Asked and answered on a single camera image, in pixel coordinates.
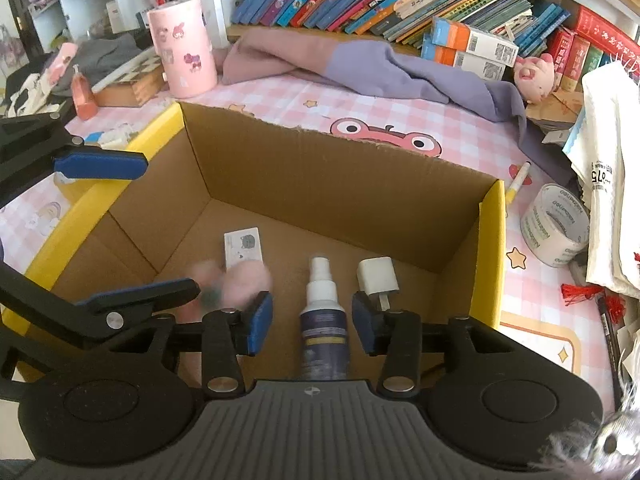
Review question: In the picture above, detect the pink glove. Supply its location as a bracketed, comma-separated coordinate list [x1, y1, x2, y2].
[174, 260, 272, 323]
[44, 42, 78, 87]

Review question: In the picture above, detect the blue wrapper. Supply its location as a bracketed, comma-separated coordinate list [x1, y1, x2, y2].
[85, 131, 103, 145]

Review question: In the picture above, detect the small white wall charger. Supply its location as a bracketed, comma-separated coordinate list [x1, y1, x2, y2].
[357, 257, 399, 311]

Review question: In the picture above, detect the blue white spray bottle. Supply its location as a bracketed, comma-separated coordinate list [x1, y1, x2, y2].
[299, 256, 350, 382]

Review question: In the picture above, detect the large white power adapter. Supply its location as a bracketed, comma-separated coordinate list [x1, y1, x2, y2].
[98, 124, 138, 150]

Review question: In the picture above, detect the small white red box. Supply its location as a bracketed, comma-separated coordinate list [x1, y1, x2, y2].
[224, 226, 262, 270]

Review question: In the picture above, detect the pink liquid pump bottle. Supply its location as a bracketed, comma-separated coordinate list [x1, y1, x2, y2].
[70, 64, 99, 120]

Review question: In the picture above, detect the pink glove on clothes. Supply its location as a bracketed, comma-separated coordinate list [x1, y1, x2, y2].
[44, 42, 78, 87]

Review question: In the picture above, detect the yellow cardboard box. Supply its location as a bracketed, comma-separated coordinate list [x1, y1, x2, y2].
[27, 103, 504, 379]

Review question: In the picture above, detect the grey clothing pile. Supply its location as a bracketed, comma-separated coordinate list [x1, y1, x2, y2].
[52, 34, 142, 98]

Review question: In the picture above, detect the wooden chess board box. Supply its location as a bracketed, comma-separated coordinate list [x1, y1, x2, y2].
[92, 47, 166, 107]

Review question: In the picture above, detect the pink checked tablecloth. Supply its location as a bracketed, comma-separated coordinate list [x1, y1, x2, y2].
[1, 77, 612, 403]

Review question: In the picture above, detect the white pen with cap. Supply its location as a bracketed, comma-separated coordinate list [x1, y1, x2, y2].
[506, 162, 530, 206]

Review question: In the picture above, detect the pink cylindrical sticker container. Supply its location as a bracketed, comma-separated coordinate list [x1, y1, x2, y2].
[146, 0, 217, 100]

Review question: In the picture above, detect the white grey tape roll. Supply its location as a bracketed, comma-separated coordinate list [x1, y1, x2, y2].
[520, 183, 590, 268]

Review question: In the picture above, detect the pink purple cloth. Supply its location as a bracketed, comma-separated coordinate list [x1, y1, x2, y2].
[213, 27, 577, 186]

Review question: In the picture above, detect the orange white carton lower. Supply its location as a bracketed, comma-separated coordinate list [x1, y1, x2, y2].
[421, 38, 506, 81]

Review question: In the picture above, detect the orange white carton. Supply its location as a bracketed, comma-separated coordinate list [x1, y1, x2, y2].
[431, 18, 518, 67]
[421, 38, 506, 81]

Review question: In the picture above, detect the pink plush pig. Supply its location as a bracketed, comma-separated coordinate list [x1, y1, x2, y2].
[513, 53, 555, 104]

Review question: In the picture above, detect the orange white carton upper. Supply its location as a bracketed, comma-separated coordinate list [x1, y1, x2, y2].
[431, 18, 518, 67]

